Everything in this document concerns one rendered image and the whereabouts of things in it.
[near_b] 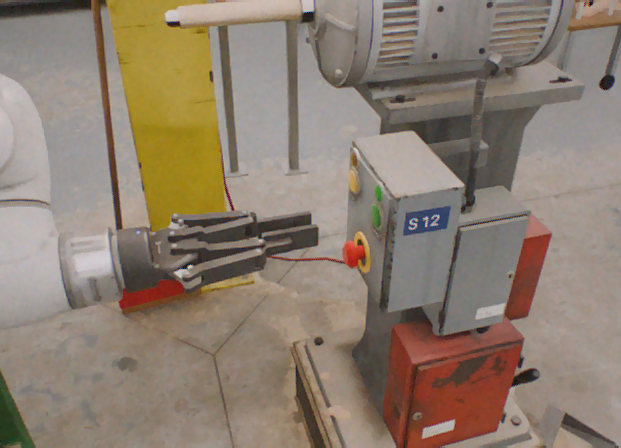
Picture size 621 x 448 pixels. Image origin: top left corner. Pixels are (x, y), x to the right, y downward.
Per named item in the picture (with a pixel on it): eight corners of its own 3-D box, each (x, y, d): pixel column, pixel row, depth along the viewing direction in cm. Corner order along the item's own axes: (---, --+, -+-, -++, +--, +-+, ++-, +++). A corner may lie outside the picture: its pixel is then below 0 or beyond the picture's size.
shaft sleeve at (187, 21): (295, 15, 94) (295, -6, 92) (300, 21, 91) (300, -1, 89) (179, 25, 89) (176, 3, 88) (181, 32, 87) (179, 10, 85)
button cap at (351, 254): (364, 253, 90) (365, 232, 88) (373, 270, 87) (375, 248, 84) (340, 257, 89) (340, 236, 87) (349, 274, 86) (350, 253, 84)
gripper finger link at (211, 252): (169, 241, 70) (168, 249, 69) (264, 233, 71) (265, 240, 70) (173, 267, 72) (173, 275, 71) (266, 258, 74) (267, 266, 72)
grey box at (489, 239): (480, 292, 126) (537, 35, 94) (506, 326, 118) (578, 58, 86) (415, 306, 123) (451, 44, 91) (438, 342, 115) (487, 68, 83)
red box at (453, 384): (474, 393, 148) (502, 281, 127) (501, 435, 138) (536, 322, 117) (381, 417, 142) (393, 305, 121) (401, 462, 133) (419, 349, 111)
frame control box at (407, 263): (458, 233, 109) (481, 102, 94) (523, 313, 93) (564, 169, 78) (330, 257, 104) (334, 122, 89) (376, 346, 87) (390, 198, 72)
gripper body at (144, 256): (124, 264, 76) (197, 251, 78) (127, 309, 69) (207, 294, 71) (113, 215, 71) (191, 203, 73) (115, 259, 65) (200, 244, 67)
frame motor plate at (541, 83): (507, 53, 121) (510, 34, 119) (582, 100, 102) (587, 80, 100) (338, 71, 113) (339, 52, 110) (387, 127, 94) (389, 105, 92)
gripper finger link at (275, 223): (258, 241, 76) (257, 238, 76) (311, 232, 77) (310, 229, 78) (257, 222, 74) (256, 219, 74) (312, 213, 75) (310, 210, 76)
